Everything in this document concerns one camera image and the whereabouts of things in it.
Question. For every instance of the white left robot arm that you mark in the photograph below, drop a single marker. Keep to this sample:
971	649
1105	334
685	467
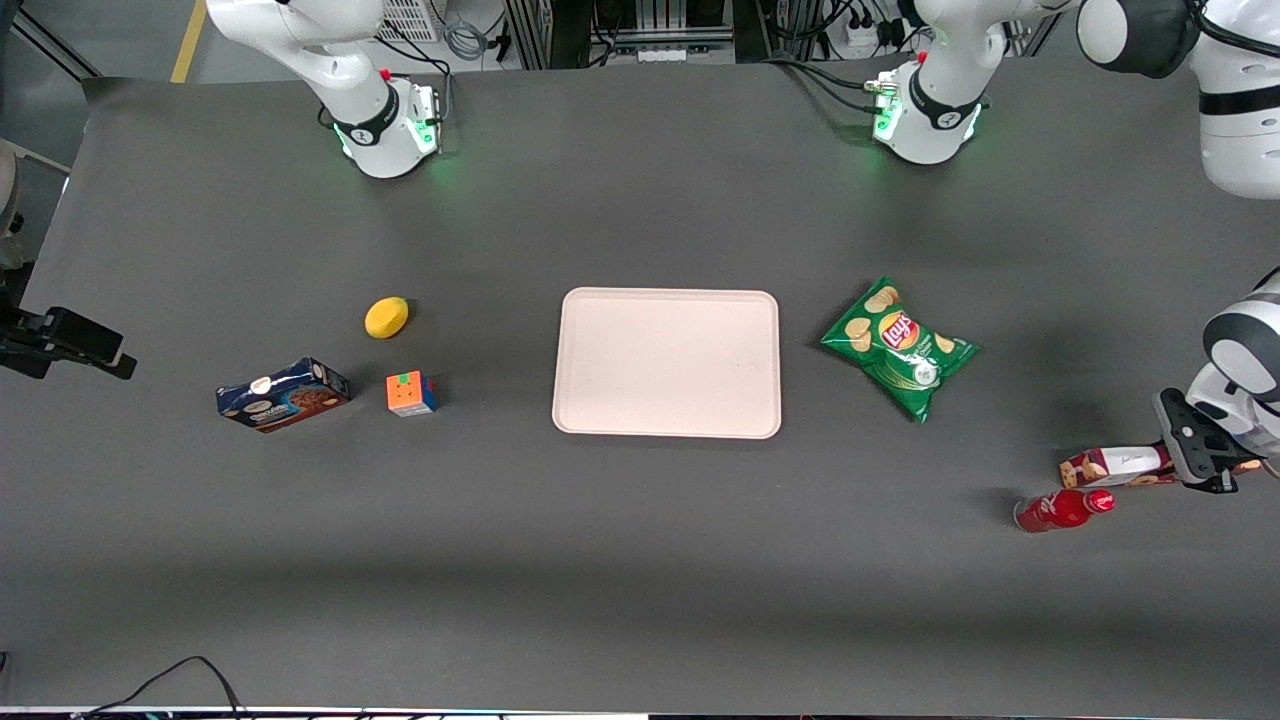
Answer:
935	110

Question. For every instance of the metal equipment rack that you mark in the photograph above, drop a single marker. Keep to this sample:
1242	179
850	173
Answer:
640	30

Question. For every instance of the white power strip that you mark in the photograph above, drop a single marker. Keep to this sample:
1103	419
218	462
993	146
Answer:
870	35

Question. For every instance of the colourful puzzle cube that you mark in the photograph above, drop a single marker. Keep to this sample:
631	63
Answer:
410	394

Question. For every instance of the yellow lemon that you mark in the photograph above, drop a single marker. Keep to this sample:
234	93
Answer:
386	318

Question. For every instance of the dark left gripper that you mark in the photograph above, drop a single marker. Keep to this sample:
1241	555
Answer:
1212	486

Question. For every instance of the blue cookie box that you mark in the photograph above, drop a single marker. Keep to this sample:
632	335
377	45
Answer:
285	397

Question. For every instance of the white perforated box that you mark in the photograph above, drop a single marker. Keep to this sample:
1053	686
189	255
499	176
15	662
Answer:
410	18

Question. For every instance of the red soda bottle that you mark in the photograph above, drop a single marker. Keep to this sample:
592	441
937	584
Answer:
1055	512

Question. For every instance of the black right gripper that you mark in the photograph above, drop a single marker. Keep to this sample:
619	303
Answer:
28	341

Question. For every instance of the red plaid cookie box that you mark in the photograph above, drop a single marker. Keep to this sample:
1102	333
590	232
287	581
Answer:
1110	465

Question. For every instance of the cream plastic tray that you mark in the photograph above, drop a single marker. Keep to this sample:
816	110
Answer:
665	365

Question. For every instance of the green chips bag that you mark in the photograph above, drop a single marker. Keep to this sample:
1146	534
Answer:
890	350

